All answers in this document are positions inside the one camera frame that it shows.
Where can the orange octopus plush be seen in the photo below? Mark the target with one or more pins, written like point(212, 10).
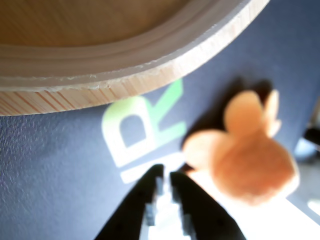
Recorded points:
point(245, 162)

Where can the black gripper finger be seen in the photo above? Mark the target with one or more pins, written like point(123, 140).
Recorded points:
point(132, 207)
point(200, 212)

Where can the round wooden box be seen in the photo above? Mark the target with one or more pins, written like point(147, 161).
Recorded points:
point(100, 50)

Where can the dark blue logo mat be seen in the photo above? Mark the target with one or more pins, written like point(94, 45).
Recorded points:
point(62, 162)

